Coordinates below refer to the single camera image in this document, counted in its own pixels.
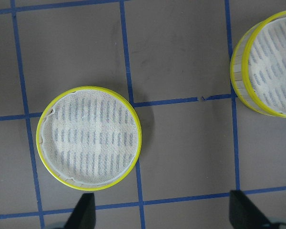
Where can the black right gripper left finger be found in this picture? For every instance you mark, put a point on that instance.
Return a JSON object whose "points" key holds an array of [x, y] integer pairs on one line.
{"points": [[84, 214]]}

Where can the white cloth liner bottom steamer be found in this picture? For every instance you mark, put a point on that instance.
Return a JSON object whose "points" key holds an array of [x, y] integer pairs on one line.
{"points": [[90, 138]]}

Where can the yellow bamboo steamer top tier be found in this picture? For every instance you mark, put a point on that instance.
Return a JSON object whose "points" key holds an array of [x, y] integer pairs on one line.
{"points": [[239, 69]]}

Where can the yellow bamboo steamer bottom tier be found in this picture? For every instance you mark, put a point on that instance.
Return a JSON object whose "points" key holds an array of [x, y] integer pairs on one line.
{"points": [[62, 177]]}

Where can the yellow bamboo steamer tier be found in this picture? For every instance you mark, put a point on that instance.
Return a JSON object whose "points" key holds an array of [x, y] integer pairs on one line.
{"points": [[239, 69], [62, 177]]}

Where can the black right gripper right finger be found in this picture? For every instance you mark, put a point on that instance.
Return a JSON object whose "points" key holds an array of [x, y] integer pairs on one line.
{"points": [[243, 214]]}

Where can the white cloth liner top steamer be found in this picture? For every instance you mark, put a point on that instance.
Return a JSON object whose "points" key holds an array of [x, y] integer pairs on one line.
{"points": [[267, 65]]}

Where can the white cloth liner steamer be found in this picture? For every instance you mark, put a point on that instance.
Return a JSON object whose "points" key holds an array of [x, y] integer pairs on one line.
{"points": [[90, 138], [267, 65]]}

